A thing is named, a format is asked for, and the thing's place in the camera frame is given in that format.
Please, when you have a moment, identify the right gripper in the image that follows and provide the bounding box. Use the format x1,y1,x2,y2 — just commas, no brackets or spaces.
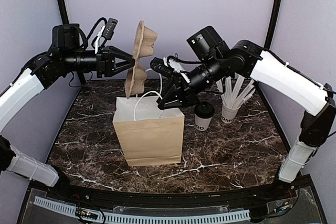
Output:
156,54,226,109

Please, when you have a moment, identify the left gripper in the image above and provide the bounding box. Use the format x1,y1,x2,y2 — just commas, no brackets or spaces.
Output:
61,44,137,78

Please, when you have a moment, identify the brown pulp cup carrier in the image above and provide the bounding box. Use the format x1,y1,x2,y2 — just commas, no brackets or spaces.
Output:
123,20,159,99

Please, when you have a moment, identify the black plastic cup lid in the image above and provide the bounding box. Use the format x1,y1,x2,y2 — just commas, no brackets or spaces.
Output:
194,101,215,119

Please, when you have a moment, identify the brown paper bag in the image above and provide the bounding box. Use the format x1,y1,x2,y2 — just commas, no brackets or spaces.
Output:
112,68,185,167

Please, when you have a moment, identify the white paper coffee cup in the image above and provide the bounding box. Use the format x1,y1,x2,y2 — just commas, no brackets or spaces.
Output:
195,112,214,131

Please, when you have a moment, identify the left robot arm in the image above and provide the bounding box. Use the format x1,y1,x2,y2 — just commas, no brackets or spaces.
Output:
1,24,135,201

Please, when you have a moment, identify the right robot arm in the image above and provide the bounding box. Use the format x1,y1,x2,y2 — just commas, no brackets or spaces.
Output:
150,26,335,200

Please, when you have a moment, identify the wrapped straw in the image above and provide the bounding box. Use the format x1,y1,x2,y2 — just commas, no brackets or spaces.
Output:
241,89,256,104
232,76,245,109
235,80,254,108
216,77,233,109

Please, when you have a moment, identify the white cup holding straws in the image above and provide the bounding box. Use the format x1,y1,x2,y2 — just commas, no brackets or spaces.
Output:
221,102,240,124

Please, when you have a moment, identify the small circuit board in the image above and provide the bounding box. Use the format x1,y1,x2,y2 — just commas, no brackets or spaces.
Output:
75,208,98,221

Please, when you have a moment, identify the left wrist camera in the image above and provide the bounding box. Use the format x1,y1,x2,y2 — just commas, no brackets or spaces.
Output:
94,18,118,54

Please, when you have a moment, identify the left black frame post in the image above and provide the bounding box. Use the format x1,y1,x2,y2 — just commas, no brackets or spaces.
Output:
50,0,87,84

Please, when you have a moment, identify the black frame post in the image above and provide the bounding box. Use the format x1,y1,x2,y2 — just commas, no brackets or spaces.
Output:
264,0,281,49
50,0,87,84

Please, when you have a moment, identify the right black frame post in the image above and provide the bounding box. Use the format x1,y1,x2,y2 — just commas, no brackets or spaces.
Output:
264,0,281,49

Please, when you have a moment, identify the white slotted cable duct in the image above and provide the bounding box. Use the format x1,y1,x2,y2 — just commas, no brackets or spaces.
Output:
33,196,250,223

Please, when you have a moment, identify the black front rail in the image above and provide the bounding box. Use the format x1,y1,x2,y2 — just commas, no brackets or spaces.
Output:
48,177,302,209

